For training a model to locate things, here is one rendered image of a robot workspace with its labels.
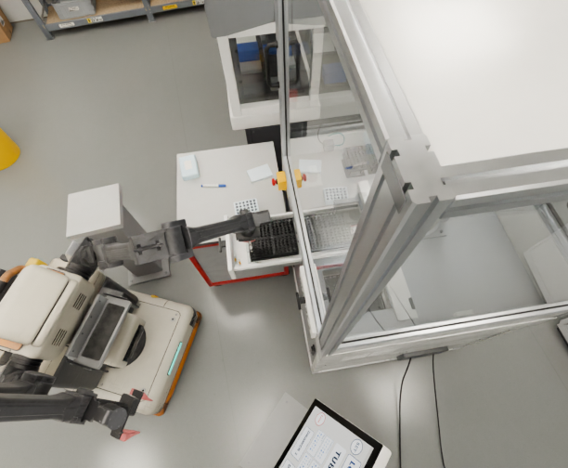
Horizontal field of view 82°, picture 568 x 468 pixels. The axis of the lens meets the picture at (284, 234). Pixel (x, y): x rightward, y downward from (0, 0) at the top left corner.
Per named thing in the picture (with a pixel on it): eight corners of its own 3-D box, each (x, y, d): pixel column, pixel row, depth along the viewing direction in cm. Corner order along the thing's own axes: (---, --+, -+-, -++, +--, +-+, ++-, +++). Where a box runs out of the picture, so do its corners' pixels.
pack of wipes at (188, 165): (200, 177, 185) (198, 173, 181) (184, 181, 184) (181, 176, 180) (196, 158, 192) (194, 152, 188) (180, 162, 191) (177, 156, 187)
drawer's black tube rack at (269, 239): (251, 264, 151) (250, 258, 146) (248, 230, 159) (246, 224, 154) (298, 256, 152) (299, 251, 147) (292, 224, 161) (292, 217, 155)
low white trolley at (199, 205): (210, 292, 232) (176, 246, 165) (206, 218, 261) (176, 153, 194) (290, 279, 235) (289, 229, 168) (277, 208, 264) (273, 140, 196)
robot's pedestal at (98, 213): (129, 286, 236) (63, 239, 169) (127, 250, 250) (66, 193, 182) (170, 275, 239) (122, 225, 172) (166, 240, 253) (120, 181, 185)
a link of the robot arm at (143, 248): (130, 230, 78) (140, 270, 79) (182, 219, 87) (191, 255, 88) (88, 241, 111) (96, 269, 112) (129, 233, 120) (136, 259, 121)
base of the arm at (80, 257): (83, 236, 118) (66, 266, 112) (92, 234, 113) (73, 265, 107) (107, 247, 123) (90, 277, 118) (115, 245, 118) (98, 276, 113)
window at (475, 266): (336, 344, 109) (433, 207, 34) (336, 342, 110) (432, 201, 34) (579, 303, 114) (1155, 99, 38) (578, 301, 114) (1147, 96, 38)
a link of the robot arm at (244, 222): (154, 225, 87) (164, 264, 87) (170, 221, 84) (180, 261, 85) (240, 208, 125) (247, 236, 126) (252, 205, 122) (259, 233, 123)
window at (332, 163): (323, 331, 121) (391, 162, 36) (287, 156, 161) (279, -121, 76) (324, 331, 121) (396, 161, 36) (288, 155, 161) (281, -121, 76)
